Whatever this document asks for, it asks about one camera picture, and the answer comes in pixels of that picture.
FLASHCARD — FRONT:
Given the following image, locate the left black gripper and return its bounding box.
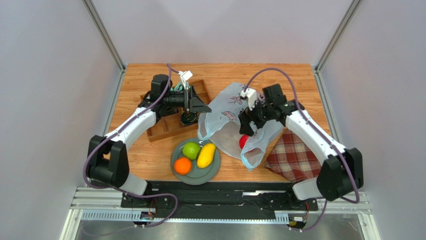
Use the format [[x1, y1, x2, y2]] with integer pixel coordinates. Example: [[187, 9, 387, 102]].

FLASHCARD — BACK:
[[163, 85, 211, 114]]

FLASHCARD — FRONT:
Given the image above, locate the fake red apple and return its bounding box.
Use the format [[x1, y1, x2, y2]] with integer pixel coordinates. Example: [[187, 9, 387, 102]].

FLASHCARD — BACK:
[[238, 134, 249, 149]]

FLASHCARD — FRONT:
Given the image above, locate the light blue plastic bag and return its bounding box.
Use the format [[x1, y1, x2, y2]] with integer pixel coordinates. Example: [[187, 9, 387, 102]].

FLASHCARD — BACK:
[[197, 82, 284, 171]]

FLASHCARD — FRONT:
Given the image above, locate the fake green apple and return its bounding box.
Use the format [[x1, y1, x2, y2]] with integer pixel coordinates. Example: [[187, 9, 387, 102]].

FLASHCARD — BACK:
[[182, 141, 201, 161]]

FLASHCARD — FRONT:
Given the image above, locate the fake yellow mango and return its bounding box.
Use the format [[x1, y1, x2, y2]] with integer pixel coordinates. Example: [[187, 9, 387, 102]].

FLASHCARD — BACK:
[[196, 143, 216, 169]]

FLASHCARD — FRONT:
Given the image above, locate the fake orange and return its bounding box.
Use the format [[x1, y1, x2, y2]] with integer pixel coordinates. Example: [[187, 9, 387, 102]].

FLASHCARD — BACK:
[[173, 157, 193, 176]]

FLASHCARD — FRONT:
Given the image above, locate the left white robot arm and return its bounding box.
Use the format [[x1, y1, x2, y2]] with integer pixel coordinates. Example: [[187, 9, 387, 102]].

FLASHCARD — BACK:
[[83, 70, 212, 198]]

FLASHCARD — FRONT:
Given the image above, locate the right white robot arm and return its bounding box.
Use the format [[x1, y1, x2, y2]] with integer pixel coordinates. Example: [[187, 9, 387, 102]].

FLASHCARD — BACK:
[[238, 84, 364, 203]]

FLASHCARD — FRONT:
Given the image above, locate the black patterned rolled sock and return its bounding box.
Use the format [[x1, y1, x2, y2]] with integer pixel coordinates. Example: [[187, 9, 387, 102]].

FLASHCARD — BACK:
[[180, 112, 200, 127]]

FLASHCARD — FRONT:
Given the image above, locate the teal blue sock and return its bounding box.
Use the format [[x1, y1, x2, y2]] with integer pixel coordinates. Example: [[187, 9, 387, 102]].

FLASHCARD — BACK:
[[170, 82, 190, 92]]

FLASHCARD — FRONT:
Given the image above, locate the wooden compartment tray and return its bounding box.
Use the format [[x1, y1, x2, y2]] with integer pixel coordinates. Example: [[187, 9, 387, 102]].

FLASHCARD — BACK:
[[146, 79, 212, 143]]

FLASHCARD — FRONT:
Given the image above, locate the red plaid cloth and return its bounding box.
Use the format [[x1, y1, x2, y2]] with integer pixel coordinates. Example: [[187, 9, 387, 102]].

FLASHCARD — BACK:
[[264, 129, 321, 183]]

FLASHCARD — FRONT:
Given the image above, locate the grey round plate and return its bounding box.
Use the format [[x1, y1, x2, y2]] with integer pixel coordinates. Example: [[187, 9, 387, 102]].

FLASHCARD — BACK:
[[170, 138, 221, 185]]

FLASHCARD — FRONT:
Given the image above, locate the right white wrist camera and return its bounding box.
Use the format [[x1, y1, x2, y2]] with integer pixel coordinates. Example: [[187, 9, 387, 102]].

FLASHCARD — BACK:
[[240, 88, 258, 110]]

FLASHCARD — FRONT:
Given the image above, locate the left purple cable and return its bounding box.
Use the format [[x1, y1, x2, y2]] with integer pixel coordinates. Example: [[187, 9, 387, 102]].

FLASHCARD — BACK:
[[82, 63, 179, 229]]

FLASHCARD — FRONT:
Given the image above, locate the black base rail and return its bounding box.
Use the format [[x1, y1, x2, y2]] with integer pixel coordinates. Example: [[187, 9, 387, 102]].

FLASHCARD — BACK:
[[120, 181, 319, 220]]

